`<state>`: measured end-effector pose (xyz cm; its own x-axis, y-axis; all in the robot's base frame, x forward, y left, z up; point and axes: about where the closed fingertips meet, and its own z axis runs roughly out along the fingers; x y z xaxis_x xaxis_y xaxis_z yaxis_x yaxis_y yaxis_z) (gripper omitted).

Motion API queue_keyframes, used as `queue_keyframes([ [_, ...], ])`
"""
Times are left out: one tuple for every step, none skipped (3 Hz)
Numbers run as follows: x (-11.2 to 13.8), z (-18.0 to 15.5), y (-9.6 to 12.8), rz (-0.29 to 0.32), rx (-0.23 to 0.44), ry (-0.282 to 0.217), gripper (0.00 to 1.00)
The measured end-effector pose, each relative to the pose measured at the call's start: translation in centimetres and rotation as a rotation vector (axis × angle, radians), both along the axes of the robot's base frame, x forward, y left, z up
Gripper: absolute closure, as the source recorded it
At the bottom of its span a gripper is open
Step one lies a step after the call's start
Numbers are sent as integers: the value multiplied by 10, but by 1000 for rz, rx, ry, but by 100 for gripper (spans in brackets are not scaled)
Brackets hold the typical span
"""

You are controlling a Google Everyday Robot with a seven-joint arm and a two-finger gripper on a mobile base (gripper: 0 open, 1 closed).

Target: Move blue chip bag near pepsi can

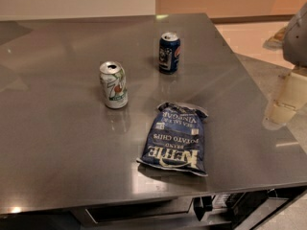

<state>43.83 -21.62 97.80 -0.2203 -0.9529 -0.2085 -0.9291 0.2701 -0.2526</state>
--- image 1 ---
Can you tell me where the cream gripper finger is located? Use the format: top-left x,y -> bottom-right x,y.
277,66 -> 307,110
268,100 -> 296,125

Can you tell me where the blue Kettle chip bag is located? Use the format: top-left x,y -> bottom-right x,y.
137,102 -> 208,176

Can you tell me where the blue Pepsi can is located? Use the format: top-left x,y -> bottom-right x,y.
159,32 -> 180,74

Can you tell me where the white green 7up can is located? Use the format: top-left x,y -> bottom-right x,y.
100,61 -> 128,109

